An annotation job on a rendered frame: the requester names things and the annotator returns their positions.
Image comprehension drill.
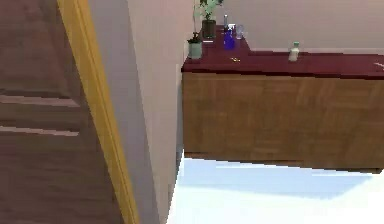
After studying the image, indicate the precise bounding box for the house plant in pale pot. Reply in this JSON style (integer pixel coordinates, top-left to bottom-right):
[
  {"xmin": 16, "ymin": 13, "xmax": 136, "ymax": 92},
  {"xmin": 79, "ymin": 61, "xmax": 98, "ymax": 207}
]
[{"xmin": 186, "ymin": 3, "xmax": 204, "ymax": 61}]

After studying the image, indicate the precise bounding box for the blue glass bottle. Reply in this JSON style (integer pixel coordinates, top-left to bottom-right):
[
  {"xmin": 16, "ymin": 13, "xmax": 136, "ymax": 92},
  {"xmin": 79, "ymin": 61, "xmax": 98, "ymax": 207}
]
[{"xmin": 223, "ymin": 29, "xmax": 236, "ymax": 52}]

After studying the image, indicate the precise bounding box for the wooden cabinet with maroon top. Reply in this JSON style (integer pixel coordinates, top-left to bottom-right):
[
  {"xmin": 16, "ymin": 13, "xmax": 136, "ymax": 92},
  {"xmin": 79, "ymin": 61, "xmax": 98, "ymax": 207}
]
[{"xmin": 180, "ymin": 25, "xmax": 384, "ymax": 174}]

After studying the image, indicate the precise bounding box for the house plant in dark pot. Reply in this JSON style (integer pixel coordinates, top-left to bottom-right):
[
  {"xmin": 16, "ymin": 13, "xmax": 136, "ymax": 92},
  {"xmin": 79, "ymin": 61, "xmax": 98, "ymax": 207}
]
[{"xmin": 197, "ymin": 0, "xmax": 224, "ymax": 40}]

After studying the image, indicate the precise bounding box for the white bottle with green cap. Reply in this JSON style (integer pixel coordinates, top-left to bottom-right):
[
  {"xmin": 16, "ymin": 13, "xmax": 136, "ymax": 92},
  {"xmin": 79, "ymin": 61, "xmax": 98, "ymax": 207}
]
[{"xmin": 288, "ymin": 41, "xmax": 301, "ymax": 63}]

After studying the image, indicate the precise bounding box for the brown wooden room door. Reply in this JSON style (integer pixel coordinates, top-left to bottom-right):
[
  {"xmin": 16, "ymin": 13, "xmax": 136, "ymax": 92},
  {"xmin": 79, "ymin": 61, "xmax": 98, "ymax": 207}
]
[{"xmin": 0, "ymin": 0, "xmax": 141, "ymax": 224}]

